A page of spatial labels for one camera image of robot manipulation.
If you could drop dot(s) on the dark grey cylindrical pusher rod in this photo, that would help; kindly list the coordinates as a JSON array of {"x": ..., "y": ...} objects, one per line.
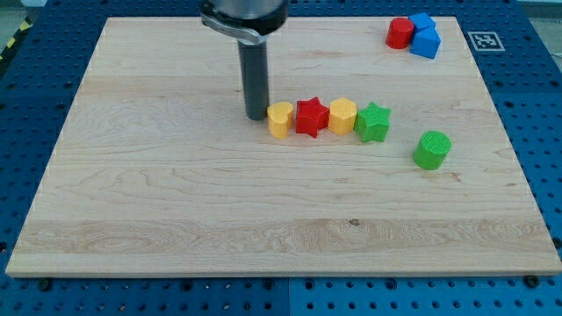
[{"x": 255, "y": 80}]

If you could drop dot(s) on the red star block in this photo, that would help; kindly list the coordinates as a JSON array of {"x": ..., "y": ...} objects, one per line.
[{"x": 312, "y": 116}]

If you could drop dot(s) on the green star block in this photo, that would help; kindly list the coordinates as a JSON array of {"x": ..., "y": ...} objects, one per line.
[{"x": 373, "y": 123}]

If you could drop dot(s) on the yellow heart block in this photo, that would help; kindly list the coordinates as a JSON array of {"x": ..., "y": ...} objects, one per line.
[{"x": 280, "y": 116}]

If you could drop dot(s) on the yellow hexagon block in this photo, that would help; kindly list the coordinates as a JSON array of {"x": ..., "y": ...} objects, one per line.
[{"x": 342, "y": 116}]

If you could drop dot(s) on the red cylinder block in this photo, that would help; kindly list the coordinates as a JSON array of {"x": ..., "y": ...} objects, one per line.
[{"x": 399, "y": 33}]

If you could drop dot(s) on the light wooden board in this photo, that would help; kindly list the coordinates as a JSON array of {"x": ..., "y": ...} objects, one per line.
[{"x": 159, "y": 173}]

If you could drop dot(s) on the blue cube block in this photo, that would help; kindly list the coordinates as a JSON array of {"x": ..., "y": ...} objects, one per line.
[{"x": 422, "y": 21}]

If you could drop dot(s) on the blue pentagon block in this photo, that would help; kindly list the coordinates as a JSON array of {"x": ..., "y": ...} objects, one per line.
[{"x": 425, "y": 42}]

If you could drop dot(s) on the green cylinder block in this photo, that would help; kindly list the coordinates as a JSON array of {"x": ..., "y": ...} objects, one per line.
[{"x": 432, "y": 149}]

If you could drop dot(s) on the white fiducial marker tag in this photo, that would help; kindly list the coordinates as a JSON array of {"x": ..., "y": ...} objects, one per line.
[{"x": 486, "y": 41}]

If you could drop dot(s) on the black bolt front left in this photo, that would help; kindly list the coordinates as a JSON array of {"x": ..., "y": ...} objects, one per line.
[{"x": 44, "y": 284}]

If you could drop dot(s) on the black bolt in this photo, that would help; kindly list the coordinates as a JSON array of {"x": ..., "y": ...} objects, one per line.
[
  {"x": 532, "y": 281},
  {"x": 44, "y": 284}
]

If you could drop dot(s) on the black bolt front right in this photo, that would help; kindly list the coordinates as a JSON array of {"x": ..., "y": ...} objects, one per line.
[{"x": 532, "y": 281}]

